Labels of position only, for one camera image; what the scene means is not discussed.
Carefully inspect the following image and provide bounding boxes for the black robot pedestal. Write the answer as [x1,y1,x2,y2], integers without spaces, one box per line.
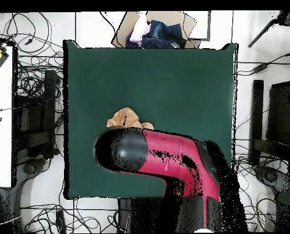
[117,197,182,233]

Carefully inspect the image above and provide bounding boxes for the cardboard box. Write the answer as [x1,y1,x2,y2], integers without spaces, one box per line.
[111,10,202,49]

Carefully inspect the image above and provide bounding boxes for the black power adapter with cable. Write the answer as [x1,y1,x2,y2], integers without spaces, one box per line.
[236,49,290,76]

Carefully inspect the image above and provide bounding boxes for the pale pink garment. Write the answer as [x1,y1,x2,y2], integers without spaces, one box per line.
[129,13,151,46]

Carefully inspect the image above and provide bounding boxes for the black cable tangle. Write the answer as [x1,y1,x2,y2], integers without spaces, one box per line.
[233,109,290,232]
[20,202,119,233]
[0,12,64,103]

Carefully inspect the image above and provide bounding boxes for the white desk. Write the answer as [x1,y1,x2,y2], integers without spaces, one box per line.
[0,46,14,188]

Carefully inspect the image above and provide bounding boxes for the dark green table cloth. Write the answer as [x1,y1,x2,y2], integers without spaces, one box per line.
[63,40,238,200]

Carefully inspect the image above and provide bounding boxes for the black chair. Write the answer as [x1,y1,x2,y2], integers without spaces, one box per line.
[249,79,290,166]
[12,69,63,161]

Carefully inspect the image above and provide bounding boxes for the black power strip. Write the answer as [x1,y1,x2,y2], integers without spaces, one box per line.
[55,209,66,233]

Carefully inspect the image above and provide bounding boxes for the dark metal frame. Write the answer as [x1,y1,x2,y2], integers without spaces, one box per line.
[188,10,211,41]

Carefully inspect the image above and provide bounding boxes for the dark blue jeans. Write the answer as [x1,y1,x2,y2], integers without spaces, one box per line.
[125,19,186,49]

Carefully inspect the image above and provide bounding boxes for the tan terry towel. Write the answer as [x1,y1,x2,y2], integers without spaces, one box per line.
[106,107,155,130]

